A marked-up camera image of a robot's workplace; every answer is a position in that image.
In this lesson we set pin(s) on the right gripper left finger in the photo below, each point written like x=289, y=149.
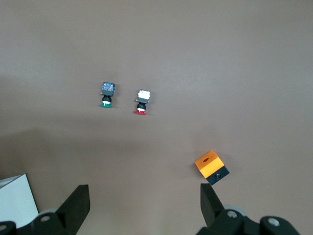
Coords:
x=71, y=215

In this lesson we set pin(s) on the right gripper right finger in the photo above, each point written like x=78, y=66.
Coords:
x=212, y=210

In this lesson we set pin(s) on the white drawer cabinet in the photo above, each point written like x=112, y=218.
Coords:
x=17, y=200

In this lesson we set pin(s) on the green push button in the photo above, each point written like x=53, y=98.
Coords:
x=107, y=90

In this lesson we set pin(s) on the red push button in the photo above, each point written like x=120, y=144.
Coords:
x=143, y=96

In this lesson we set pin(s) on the orange box with black base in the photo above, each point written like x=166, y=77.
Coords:
x=207, y=166

